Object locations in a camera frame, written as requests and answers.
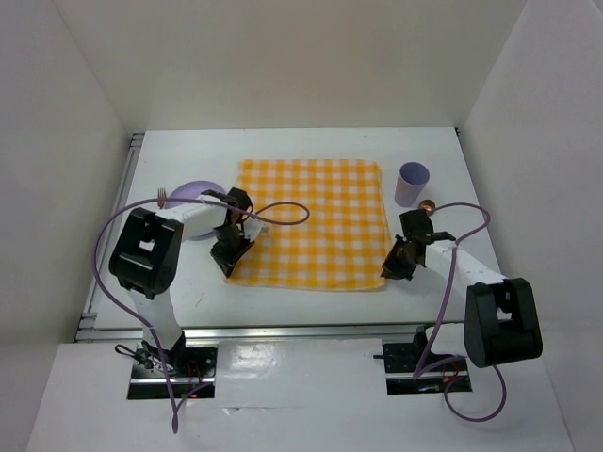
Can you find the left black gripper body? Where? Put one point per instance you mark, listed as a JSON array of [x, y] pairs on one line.
[[226, 234]]

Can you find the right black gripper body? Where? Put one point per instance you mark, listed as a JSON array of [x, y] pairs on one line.
[[415, 263]]

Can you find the copper spoon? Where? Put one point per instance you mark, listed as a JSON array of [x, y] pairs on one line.
[[428, 206]]

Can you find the purple cup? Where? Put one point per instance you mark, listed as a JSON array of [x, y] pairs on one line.
[[412, 178]]

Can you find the copper fork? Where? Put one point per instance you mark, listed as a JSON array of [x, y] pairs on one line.
[[161, 197]]

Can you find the yellow checkered cloth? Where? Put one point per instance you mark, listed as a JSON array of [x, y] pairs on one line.
[[329, 229]]

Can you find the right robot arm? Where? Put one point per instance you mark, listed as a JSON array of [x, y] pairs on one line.
[[484, 316]]

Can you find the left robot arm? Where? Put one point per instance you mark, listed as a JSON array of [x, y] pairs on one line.
[[146, 257]]

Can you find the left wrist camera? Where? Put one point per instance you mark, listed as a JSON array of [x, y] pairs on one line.
[[252, 228]]

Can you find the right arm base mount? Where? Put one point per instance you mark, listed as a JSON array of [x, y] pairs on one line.
[[400, 360]]

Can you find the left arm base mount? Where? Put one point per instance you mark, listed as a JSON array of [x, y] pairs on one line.
[[191, 368]]

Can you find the aluminium table frame rail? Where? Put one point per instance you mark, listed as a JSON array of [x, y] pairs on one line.
[[208, 306]]

